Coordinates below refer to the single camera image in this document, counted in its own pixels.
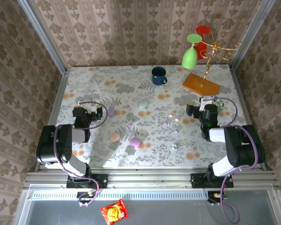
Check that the lavender earbud case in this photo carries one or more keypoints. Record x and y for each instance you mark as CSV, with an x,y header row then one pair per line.
x,y
111,112

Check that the peach earbud case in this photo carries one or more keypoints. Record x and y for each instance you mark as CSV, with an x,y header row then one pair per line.
x,y
114,137

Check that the orchid pink earbud case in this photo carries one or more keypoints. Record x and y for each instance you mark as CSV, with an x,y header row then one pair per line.
x,y
135,142

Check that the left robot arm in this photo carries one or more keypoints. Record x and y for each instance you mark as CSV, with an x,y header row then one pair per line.
x,y
51,145

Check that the mint green earbud case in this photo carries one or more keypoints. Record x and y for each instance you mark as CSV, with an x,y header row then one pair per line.
x,y
143,104

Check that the leaf pattern bowl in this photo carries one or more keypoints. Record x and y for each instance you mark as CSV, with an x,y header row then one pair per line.
x,y
221,105

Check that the dark blue enamel mug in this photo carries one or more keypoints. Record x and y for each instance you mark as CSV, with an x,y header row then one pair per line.
x,y
158,73

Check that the green plastic wine glass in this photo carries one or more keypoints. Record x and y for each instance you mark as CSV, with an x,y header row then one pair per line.
x,y
189,58

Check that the wide aluminium extrusion beam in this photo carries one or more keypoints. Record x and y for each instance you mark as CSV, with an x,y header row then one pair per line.
x,y
150,178

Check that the red plastic wine glass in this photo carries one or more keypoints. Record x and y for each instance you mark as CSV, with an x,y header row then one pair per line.
x,y
203,30

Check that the red snack bag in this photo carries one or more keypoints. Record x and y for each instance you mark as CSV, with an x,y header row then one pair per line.
x,y
113,212

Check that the grey metal panel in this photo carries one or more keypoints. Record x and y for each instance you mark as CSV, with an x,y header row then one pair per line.
x,y
178,213

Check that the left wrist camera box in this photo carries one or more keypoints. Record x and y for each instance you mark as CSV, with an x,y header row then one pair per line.
x,y
90,105

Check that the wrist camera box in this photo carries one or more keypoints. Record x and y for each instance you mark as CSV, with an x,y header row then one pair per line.
x,y
90,105
203,103

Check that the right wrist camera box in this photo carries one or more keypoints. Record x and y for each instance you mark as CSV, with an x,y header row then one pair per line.
x,y
203,103

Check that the aluminium table side rail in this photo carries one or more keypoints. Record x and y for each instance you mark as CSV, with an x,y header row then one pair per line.
x,y
59,96
240,93

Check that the aluminium frame post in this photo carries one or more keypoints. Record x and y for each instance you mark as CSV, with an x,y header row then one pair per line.
x,y
251,35
44,35

